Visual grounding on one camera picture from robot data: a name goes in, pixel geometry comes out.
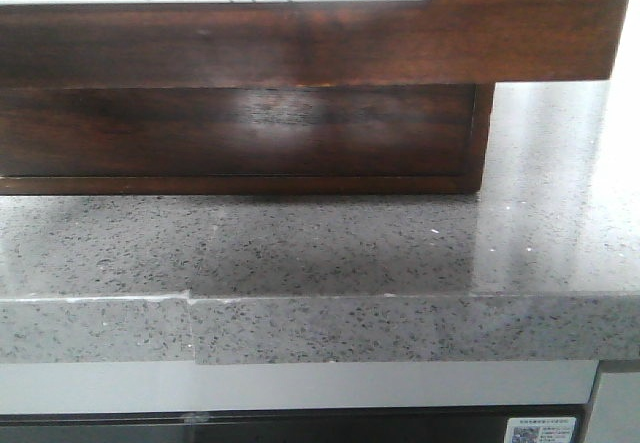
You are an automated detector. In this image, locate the wooden drawer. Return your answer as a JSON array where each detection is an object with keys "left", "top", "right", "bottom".
[
  {"left": 1, "top": 0, "right": 629, "bottom": 89},
  {"left": 1, "top": 85, "right": 475, "bottom": 177}
]

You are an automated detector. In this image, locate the dark wooden drawer cabinet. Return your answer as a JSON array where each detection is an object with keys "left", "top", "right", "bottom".
[{"left": 1, "top": 84, "right": 494, "bottom": 195}]

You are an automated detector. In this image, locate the white QR code sticker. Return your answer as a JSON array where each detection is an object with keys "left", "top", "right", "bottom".
[{"left": 503, "top": 417, "right": 577, "bottom": 443}]

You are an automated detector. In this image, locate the black appliance under counter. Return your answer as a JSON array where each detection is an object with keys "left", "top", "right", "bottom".
[{"left": 1, "top": 405, "right": 585, "bottom": 442}]

